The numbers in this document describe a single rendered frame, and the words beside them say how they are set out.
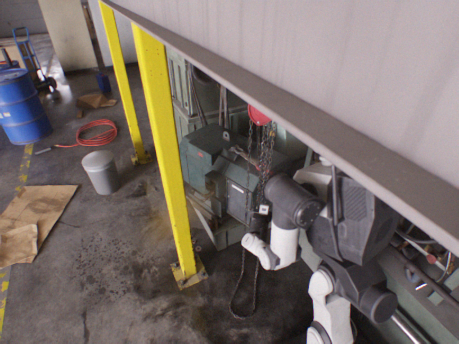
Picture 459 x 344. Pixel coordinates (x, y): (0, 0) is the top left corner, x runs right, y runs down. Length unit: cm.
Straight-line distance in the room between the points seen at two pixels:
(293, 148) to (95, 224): 189
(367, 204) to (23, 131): 419
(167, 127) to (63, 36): 607
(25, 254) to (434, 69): 275
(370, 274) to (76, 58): 699
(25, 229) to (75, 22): 511
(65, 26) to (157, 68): 606
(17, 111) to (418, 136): 425
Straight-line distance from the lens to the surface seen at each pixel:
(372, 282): 99
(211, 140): 185
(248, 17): 42
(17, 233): 300
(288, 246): 85
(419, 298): 164
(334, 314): 122
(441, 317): 164
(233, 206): 177
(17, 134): 445
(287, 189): 73
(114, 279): 226
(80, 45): 717
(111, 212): 274
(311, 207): 71
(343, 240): 88
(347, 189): 79
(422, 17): 25
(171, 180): 138
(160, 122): 120
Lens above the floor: 182
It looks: 38 degrees down
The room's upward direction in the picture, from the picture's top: straight up
